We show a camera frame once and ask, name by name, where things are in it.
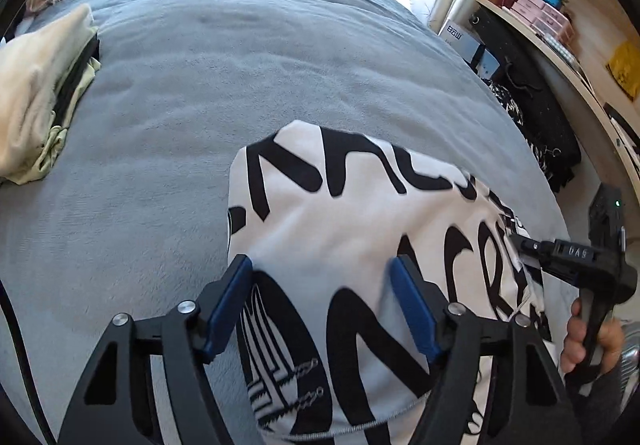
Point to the person's right forearm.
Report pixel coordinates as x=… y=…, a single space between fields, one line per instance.
x=605 y=410

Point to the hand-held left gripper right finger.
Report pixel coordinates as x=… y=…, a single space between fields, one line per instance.
x=412 y=310

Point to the cream folded garment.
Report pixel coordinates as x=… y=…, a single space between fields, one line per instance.
x=30 y=90

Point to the yellow cloth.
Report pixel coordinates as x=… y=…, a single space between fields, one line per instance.
x=625 y=70

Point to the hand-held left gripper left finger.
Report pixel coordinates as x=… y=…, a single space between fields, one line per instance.
x=230 y=300

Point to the person's right hand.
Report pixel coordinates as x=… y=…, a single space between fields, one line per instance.
x=612 y=340

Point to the white printed box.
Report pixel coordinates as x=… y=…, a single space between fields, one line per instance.
x=457 y=32

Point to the stack of pink boxes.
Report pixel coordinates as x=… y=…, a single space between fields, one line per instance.
x=540 y=12

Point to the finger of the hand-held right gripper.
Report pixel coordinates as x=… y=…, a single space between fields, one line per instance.
x=530 y=245

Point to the grey-blue bed blanket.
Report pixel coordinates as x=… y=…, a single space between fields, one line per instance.
x=225 y=75

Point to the black folded garment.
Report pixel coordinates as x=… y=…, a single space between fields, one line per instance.
x=75 y=80

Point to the black bag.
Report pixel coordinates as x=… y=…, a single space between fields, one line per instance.
x=530 y=95

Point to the yellow-green folded garment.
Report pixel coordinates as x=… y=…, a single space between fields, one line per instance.
x=50 y=150

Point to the white black printed jacket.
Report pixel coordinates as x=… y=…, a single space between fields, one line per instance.
x=325 y=235

